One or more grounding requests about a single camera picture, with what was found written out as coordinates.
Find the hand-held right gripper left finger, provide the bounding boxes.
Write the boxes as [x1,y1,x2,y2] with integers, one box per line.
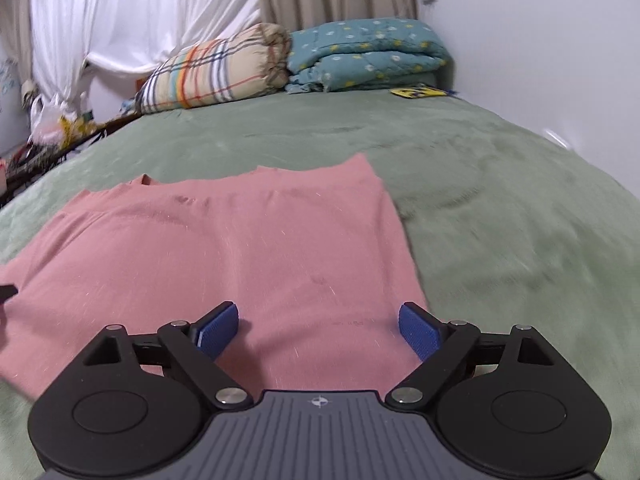
[82,301,254,410]

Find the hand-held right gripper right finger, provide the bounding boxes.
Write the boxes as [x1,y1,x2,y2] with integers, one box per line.
[385,301,557,410]

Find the pink garment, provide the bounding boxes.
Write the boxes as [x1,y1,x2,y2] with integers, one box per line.
[0,154,431,398]

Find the black metal rack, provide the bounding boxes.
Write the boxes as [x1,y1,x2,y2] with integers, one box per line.
[0,110,141,201]

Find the green fleece blanket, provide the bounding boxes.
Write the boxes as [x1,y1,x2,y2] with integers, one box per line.
[0,85,640,480]

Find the clear plastic bag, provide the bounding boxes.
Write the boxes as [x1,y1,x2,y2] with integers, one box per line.
[27,92,88,143]

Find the beige curtain tieback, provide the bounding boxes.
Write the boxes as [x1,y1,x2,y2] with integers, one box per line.
[19,79,43,110]

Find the small white object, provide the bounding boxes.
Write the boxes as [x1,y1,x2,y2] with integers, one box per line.
[542,127,576,151]

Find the yellow packet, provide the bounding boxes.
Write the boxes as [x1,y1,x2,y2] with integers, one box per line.
[390,85,458,101]

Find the plaid striped pillow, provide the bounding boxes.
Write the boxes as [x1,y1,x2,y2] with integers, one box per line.
[135,22,292,115]

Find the teal printed quilt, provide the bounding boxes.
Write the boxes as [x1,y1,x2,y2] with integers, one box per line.
[285,17,453,95]

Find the white curtain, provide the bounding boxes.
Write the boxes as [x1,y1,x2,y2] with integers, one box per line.
[30,0,263,111]

